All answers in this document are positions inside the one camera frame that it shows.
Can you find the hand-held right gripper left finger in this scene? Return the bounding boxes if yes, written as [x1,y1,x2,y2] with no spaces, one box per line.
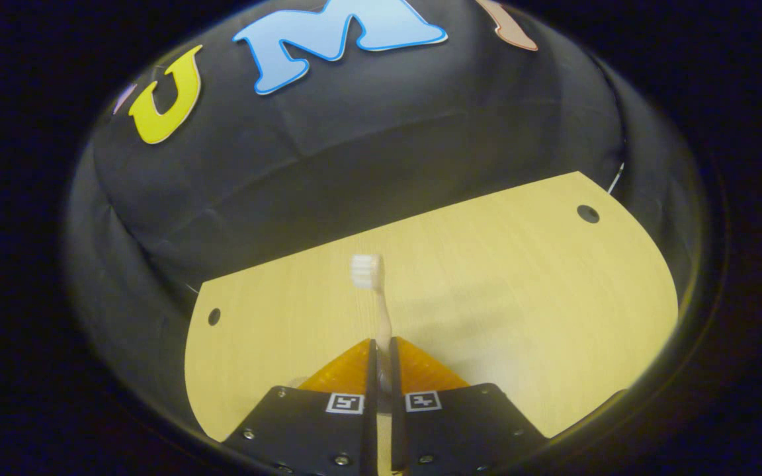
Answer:
[222,338,379,476]

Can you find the black backdrop cloth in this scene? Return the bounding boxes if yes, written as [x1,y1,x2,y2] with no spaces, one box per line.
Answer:
[67,0,699,424]

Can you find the wooden desktop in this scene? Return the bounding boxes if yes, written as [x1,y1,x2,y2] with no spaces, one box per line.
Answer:
[185,171,679,476]

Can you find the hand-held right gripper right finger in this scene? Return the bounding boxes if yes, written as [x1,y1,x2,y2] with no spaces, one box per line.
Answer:
[391,336,548,475]

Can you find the white toothbrush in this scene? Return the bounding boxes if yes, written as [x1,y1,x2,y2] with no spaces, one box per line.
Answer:
[351,254,395,476]

